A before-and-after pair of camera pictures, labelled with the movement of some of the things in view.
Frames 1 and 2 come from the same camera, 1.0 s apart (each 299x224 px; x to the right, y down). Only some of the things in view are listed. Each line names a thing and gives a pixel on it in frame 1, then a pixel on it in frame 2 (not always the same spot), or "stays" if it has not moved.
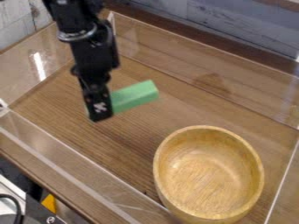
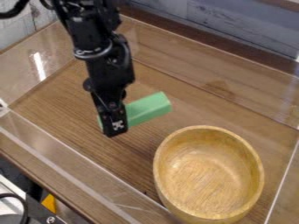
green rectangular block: x=134 y=94 -> x=145 y=109
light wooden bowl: x=209 y=174 stays
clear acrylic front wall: x=50 y=187 stays
